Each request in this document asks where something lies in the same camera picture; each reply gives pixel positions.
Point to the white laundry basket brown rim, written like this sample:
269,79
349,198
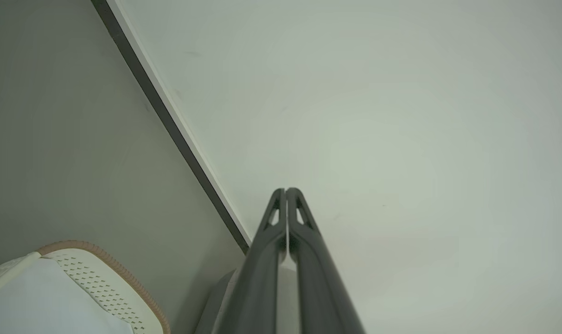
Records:
100,287

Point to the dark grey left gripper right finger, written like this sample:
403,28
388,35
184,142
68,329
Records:
318,278

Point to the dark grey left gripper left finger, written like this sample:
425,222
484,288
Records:
255,278

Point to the dark baseboard strip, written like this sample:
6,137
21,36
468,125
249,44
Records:
169,125

